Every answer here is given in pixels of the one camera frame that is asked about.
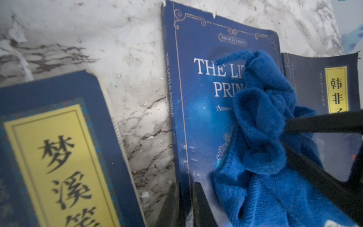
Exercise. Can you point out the dark blue yellow-label book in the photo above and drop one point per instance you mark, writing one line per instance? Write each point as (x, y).
(62, 161)

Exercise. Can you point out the blue Little Prince book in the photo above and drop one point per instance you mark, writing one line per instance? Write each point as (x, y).
(201, 93)

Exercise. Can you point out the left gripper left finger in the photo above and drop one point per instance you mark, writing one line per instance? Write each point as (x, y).
(170, 215)

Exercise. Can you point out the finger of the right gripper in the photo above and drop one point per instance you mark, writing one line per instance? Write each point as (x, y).
(346, 122)
(347, 196)

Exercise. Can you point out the blue microfiber cloth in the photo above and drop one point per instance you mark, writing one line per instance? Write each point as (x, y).
(254, 184)

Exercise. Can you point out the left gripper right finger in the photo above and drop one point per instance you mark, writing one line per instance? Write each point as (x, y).
(203, 216)

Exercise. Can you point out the navy yellow-label book right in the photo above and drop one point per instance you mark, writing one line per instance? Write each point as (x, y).
(328, 85)

